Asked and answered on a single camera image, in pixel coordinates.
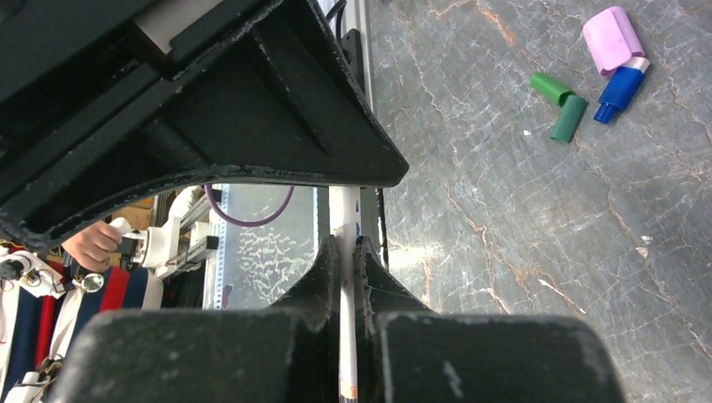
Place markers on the person hand in background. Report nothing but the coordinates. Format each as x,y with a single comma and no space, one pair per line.
91,248

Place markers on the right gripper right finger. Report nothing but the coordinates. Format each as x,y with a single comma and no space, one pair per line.
410,353

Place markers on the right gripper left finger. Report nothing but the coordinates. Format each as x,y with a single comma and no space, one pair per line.
286,352

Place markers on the pink highlighter cap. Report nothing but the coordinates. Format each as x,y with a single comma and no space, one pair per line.
611,40

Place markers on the blue marker cap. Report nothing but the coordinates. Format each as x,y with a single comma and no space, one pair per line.
621,88

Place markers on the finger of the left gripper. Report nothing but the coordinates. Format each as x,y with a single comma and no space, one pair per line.
105,103

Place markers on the orange marker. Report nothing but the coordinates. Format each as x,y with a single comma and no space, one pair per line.
345,219

